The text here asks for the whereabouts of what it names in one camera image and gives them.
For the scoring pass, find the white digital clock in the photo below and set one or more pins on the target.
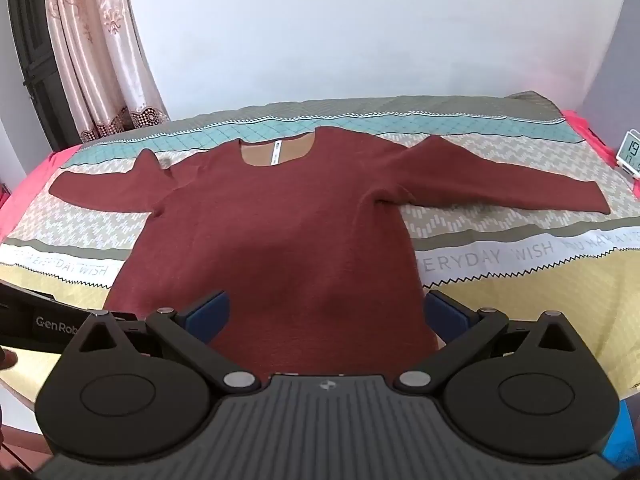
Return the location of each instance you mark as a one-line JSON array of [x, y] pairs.
[[630, 155]]

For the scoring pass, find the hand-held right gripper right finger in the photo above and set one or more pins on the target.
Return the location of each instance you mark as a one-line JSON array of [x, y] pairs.
[[444, 311]]

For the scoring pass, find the patterned striped blanket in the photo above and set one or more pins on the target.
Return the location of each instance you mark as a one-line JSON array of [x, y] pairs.
[[500, 220]]

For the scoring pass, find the person's left hand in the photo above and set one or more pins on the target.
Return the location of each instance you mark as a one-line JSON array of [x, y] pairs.
[[7, 360]]

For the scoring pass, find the dark window frame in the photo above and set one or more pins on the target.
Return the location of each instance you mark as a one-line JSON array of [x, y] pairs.
[[37, 70]]

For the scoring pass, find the blue object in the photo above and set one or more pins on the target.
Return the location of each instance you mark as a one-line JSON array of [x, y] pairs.
[[622, 440]]

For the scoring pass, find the pink embroidered curtain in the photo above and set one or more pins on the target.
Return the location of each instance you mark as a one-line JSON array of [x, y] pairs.
[[100, 60]]

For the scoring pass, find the dark red sweater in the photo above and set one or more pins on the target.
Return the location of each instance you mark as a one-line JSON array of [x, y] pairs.
[[280, 240]]

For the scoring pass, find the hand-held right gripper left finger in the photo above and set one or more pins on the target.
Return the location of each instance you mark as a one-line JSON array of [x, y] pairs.
[[211, 311]]

